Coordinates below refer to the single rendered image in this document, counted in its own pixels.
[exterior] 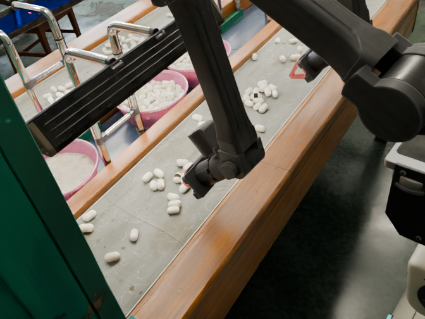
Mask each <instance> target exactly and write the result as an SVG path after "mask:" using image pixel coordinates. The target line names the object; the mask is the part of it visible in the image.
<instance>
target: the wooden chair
mask: <svg viewBox="0 0 425 319"><path fill-rule="evenodd" d="M65 15H68V18H69V20H70V23H71V26H72V27H73V28H61V31H62V33H74V34H75V35H76V37H77V38H78V37H79V36H81V32H80V29H79V26H78V23H77V20H76V18H75V14H74V12H73V8H72V7H71V8H69V9H68V10H66V11H64V12H62V13H60V14H58V15H56V16H55V17H56V18H57V21H59V20H60V19H62V17H64V16H65ZM45 32H52V31H51V28H50V26H49V23H48V21H45V22H44V23H41V24H40V25H38V26H36V27H34V28H32V29H30V30H28V31H27V32H25V33H24V34H37V36H38V38H37V39H36V40H34V41H33V42H32V43H31V44H29V45H28V46H27V47H26V48H24V49H23V50H21V51H17V53H18V55H19V57H22V56H32V57H42V58H44V57H45V56H47V55H48V54H51V53H52V51H51V48H50V46H49V43H48V41H47V37H46V34H45ZM39 42H40V43H41V44H42V47H43V49H44V53H36V52H28V51H29V50H31V48H33V47H34V46H36V45H37V44H38V43H39ZM3 46H4V44H3ZM4 49H5V51H6V54H7V55H8V58H9V61H10V63H11V66H12V67H13V70H14V72H15V74H17V71H16V69H15V67H14V64H13V62H12V60H11V58H10V56H9V54H8V52H7V50H6V48H5V46H4Z"/></svg>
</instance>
